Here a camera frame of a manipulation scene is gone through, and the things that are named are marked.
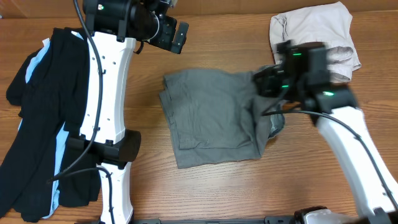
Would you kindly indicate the beige folded shorts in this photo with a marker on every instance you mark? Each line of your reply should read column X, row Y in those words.
column 328, row 23

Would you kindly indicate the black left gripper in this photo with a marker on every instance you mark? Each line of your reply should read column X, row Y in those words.
column 163, row 40

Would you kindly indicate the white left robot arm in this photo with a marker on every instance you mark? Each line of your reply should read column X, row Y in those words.
column 117, row 30

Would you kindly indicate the grey shorts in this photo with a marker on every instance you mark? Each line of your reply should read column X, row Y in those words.
column 215, row 116

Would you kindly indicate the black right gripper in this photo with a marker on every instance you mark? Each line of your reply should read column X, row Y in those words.
column 265, row 76

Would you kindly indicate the black garment with blue stripes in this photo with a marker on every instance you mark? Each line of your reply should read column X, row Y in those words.
column 39, row 173

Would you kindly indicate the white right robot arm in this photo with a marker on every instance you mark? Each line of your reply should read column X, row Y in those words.
column 303, row 76

